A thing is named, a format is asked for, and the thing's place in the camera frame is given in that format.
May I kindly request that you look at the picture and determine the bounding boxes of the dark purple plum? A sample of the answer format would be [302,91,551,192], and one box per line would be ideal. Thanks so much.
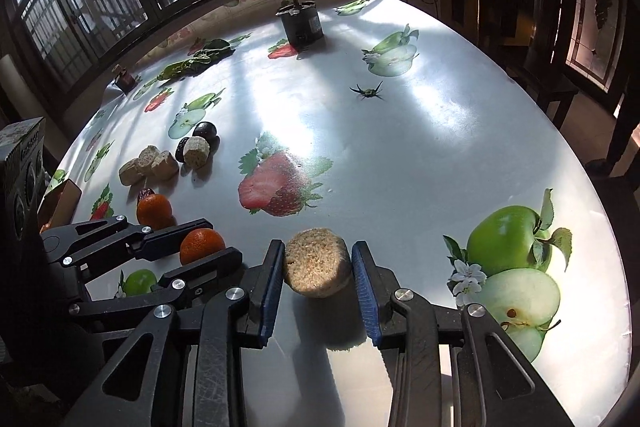
[192,122,219,152]

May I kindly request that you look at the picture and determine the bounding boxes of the brown cardboard box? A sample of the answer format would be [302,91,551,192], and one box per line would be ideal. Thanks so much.
[42,179,83,233]

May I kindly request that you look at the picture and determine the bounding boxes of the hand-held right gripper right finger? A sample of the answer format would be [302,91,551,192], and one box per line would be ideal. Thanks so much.
[351,241,576,427]

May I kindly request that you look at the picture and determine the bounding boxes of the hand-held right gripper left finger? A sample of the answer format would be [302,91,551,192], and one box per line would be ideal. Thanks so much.
[62,239,286,427]

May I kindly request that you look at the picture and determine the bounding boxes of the speckled grain cake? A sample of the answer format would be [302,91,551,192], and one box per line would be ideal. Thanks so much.
[182,136,211,168]

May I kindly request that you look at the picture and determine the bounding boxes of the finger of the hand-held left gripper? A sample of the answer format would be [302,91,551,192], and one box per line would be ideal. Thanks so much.
[69,247,244,319]
[42,216,215,268]

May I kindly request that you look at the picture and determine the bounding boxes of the dark wooden stool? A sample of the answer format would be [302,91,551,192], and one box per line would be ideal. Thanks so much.
[505,42,581,128]

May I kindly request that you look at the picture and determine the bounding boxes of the round brown grain cake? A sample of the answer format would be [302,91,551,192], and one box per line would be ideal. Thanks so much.
[282,228,353,299]

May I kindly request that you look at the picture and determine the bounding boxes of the fruit-printed tablecloth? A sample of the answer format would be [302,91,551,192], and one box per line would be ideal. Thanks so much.
[42,0,633,427]

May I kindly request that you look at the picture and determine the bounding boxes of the black cylindrical motor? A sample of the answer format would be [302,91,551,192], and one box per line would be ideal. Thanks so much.
[276,0,325,45]

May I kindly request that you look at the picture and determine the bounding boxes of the small brown jar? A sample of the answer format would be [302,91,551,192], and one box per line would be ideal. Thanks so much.
[114,64,137,94]

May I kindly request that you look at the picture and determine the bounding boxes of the green leafy vegetables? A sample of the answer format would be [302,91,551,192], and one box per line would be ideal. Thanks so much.
[157,38,236,80]

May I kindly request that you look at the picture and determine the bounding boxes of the orange tangerine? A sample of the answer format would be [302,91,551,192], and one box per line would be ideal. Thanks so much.
[179,228,226,266]
[136,193,174,230]

